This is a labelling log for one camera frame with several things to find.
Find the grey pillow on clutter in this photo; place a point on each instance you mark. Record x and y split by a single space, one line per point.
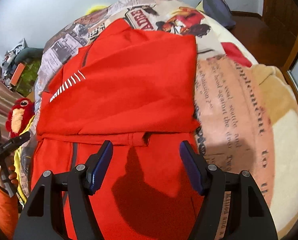
27 55

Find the brown wooden door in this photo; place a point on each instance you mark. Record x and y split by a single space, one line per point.
273 37

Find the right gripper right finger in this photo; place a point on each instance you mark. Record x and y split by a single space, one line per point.
249 216

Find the red jacket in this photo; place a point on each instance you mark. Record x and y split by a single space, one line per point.
135 88

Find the person's left hand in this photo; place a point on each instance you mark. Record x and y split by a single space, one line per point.
12 174

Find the newspaper print bed quilt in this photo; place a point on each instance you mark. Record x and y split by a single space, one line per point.
172 16

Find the yellow printed t-shirt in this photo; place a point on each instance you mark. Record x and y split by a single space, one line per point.
22 161

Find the yellow curved foam headrest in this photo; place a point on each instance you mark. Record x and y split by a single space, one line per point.
95 8

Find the orange left sleeve forearm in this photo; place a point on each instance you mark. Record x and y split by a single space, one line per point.
8 213

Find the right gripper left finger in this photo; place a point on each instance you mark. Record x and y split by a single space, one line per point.
43 214

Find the orange box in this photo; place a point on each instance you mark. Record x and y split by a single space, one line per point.
17 74

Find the red plush parrot toy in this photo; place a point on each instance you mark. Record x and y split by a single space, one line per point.
19 117

